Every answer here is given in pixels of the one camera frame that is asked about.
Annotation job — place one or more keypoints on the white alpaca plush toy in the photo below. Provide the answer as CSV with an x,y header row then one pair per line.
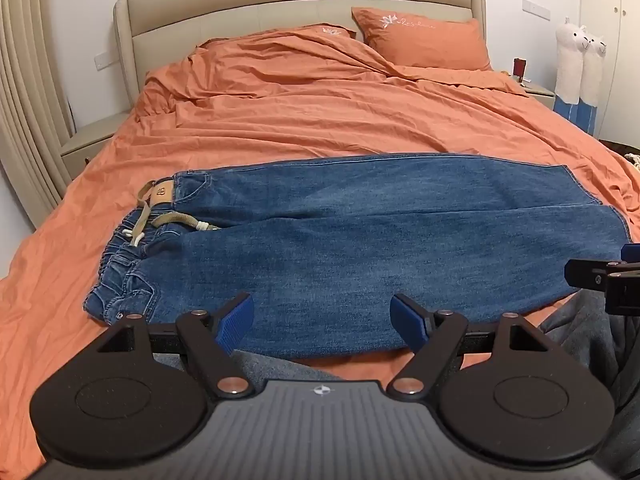
x,y
570,60
594,75

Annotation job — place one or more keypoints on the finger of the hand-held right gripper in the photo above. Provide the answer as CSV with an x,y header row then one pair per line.
x,y
585,273
631,252

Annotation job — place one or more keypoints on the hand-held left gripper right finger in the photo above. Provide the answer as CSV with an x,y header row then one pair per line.
x,y
407,321

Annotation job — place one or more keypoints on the beige nightstand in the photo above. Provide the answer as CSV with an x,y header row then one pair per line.
x,y
95,136
540,92

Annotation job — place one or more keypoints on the orange embroidered pillow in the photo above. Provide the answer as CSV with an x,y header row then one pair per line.
x,y
322,33
425,37

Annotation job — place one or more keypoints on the beige curtain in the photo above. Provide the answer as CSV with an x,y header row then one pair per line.
x,y
30,110

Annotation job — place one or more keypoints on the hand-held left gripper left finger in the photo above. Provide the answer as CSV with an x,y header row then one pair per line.
x,y
234,322

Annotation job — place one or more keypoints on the white wall switch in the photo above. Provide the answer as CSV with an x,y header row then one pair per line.
x,y
105,60
535,7

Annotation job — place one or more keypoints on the blue denim pants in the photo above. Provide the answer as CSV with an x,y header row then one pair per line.
x,y
350,240

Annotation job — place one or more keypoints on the white wardrobe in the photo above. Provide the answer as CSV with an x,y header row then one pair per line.
x,y
617,15

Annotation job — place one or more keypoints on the beige padded headboard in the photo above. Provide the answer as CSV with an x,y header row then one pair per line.
x,y
250,5

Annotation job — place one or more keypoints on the orange duvet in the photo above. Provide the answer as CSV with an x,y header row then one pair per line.
x,y
325,110

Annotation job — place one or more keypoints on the person's grey clothing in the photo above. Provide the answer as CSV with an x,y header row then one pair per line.
x,y
575,330

